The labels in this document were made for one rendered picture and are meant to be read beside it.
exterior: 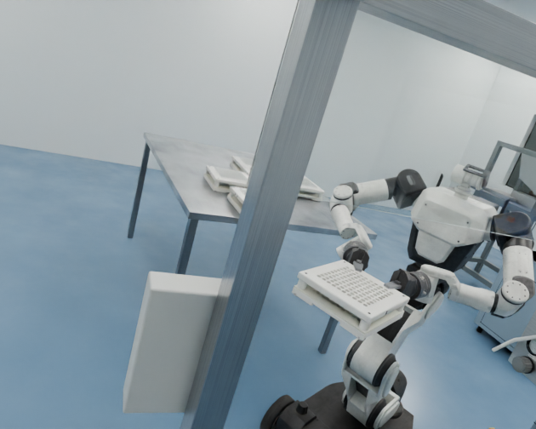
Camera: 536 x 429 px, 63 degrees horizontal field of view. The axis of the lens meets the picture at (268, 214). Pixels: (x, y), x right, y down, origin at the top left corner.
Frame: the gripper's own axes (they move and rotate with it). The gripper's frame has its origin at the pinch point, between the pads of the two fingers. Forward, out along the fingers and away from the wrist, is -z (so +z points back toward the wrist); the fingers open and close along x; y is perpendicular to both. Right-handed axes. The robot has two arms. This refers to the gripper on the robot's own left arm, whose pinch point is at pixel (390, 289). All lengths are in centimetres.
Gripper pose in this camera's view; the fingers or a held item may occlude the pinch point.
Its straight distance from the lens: 138.8
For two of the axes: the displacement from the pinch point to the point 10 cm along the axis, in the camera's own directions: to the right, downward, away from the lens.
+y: -6.1, -4.1, 6.8
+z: 7.3, 0.2, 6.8
